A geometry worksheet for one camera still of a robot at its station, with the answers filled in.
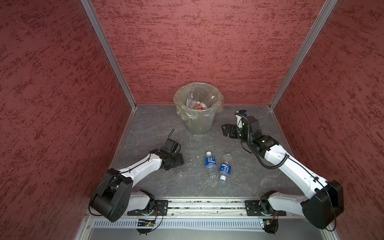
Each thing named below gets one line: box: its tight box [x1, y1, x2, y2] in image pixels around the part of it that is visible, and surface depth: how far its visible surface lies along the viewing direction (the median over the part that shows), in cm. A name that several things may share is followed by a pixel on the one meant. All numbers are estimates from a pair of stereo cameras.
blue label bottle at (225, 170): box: [219, 162, 232, 182], surface depth 84 cm
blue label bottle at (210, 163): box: [204, 151, 218, 180], surface depth 87 cm
